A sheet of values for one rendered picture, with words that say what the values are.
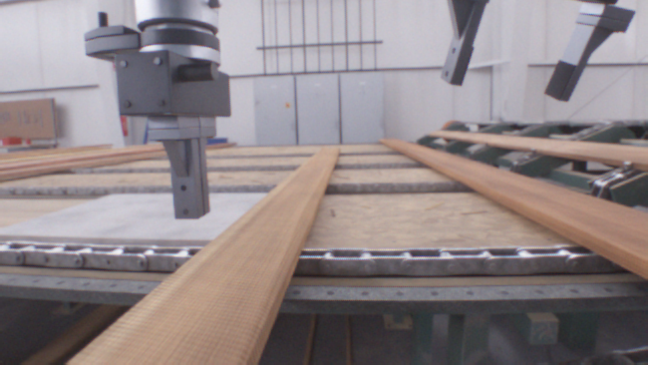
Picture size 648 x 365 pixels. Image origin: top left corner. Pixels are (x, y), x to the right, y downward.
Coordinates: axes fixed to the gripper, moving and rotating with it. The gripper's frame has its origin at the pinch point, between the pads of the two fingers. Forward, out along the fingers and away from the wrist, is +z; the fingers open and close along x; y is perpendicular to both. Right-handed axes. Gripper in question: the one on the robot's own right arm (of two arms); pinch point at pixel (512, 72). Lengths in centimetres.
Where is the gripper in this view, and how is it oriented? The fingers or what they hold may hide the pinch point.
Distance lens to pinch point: 40.4
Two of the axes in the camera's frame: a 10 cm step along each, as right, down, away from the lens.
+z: -1.4, 8.6, 4.9
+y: 0.7, 5.0, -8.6
